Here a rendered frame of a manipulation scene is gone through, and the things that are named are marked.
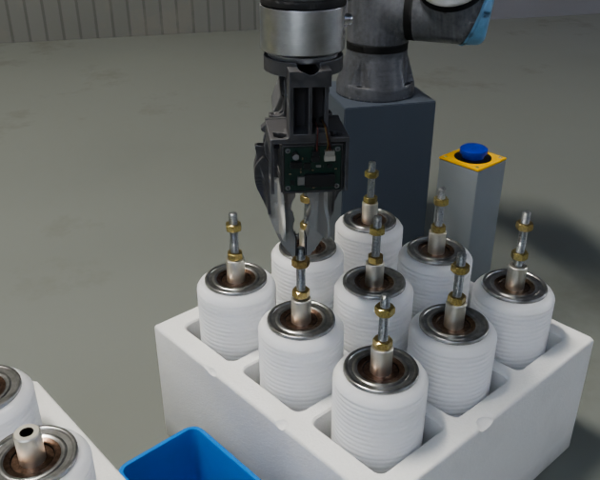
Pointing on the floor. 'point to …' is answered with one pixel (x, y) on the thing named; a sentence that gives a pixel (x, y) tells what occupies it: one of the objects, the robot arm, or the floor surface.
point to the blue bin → (187, 460)
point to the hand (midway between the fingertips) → (300, 240)
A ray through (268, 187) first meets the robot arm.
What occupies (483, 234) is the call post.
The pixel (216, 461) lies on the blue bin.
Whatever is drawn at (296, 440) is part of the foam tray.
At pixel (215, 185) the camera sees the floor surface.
